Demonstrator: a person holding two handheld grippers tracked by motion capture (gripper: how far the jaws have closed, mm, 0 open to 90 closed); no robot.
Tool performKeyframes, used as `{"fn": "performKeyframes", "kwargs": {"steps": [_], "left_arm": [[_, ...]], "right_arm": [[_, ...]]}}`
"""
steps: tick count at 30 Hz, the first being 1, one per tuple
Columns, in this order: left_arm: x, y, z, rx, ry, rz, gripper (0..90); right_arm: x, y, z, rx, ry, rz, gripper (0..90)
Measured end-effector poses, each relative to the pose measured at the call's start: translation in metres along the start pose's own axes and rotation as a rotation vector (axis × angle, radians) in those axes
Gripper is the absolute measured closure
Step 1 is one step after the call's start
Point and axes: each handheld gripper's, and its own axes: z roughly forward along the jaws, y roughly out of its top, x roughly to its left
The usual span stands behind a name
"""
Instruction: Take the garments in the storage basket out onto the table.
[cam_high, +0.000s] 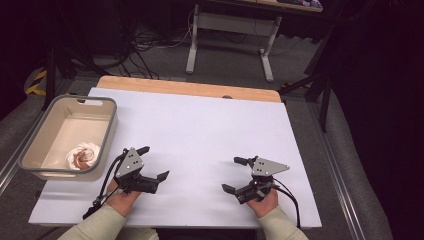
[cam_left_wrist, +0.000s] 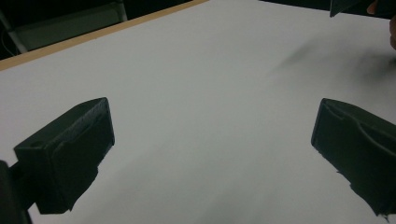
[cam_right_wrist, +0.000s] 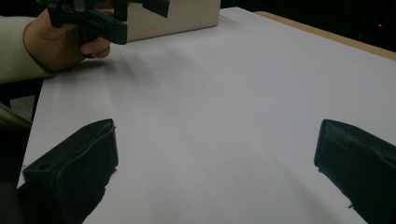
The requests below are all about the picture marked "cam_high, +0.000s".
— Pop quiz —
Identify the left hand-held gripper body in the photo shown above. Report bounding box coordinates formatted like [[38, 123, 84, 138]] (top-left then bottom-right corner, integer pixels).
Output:
[[114, 146, 160, 195]]

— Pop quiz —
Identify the cream baby garment tan trim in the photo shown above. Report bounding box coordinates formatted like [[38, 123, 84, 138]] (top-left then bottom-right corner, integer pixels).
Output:
[[65, 142, 102, 171]]

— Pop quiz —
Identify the desk with white legs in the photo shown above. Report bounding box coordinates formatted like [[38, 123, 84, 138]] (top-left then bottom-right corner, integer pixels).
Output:
[[185, 0, 324, 84]]

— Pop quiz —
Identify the person's left hand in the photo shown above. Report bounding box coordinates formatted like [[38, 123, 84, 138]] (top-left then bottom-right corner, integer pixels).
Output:
[[105, 179, 143, 218]]

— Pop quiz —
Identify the black tripod stand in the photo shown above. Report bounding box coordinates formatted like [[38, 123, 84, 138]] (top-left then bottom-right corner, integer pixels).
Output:
[[41, 0, 111, 111], [278, 24, 338, 133]]

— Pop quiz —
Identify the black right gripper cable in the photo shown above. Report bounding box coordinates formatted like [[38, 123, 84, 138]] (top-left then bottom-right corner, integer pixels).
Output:
[[271, 178, 302, 230]]

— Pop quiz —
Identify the aluminium rail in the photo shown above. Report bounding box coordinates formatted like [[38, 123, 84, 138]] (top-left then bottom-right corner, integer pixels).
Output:
[[308, 101, 368, 240], [0, 109, 48, 196]]

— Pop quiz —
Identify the beige basket with grey rim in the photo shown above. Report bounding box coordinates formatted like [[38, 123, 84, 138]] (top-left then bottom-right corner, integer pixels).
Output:
[[18, 94, 119, 183]]

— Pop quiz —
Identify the person's right hand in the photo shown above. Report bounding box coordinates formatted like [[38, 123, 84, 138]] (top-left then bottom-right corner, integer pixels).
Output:
[[245, 188, 280, 219]]

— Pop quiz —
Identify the yellow black striped tape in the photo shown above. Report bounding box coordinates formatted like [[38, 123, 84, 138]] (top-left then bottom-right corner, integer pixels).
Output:
[[24, 69, 48, 97]]

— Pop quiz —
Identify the tangle of black floor cables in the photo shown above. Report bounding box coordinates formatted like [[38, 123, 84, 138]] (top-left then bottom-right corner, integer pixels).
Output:
[[113, 9, 198, 81]]

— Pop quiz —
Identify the black curtain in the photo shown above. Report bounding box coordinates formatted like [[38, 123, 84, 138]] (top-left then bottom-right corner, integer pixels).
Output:
[[329, 0, 424, 240]]

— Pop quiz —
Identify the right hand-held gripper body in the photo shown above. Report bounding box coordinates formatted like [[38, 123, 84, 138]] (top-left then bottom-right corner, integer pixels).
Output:
[[234, 156, 291, 205]]

